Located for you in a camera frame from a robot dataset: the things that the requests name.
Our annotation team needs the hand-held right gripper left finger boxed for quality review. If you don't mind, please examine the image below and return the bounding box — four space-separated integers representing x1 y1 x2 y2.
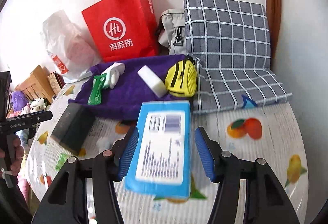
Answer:
32 125 140 224

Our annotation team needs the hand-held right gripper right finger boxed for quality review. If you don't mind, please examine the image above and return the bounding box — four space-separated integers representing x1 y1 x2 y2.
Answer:
195 127 300 224

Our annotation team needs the blue white tissue pack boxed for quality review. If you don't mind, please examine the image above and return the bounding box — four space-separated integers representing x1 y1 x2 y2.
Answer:
124 100 192 200

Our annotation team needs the purple towel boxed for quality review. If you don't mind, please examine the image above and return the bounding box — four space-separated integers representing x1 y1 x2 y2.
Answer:
68 54 199 122

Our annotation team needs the green packet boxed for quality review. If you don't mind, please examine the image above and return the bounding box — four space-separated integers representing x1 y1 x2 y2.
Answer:
87 74 108 105

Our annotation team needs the white sponge block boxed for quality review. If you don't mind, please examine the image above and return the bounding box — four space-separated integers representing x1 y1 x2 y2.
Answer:
137 65 168 98

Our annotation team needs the white glove pair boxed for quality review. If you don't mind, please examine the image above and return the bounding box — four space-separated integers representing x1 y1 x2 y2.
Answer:
104 62 126 89

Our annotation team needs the yellow mesh pouch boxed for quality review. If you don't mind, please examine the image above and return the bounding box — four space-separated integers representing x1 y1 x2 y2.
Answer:
164 57 198 98

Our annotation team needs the person's left hand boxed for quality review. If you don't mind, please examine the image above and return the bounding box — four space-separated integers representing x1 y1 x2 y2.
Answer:
10 134 25 176

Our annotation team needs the purple plush toy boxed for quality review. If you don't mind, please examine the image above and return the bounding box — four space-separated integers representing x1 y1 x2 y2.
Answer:
11 91 28 112

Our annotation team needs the pile of plush toys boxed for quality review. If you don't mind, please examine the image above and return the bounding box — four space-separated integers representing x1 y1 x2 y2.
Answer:
22 97 52 114

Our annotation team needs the wooden chair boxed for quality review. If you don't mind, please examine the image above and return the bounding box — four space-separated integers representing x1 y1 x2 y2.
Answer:
14 65 57 104

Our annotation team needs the small patterned box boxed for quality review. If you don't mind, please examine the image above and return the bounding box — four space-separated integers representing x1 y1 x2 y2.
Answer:
47 72 66 96

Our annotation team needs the black box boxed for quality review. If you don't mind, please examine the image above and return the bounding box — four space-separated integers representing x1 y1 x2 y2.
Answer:
50 103 96 156

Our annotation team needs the white plastic bag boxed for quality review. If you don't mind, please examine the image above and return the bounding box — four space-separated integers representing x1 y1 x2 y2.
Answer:
41 10 103 83

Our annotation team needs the grey checked cushion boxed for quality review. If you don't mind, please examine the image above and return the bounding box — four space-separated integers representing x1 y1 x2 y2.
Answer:
183 0 293 115

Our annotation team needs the red paper bag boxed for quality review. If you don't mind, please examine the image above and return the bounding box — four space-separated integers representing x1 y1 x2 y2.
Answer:
81 0 159 63

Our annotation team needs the grey fabric bag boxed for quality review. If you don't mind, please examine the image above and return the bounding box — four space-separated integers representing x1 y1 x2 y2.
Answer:
156 9 186 56

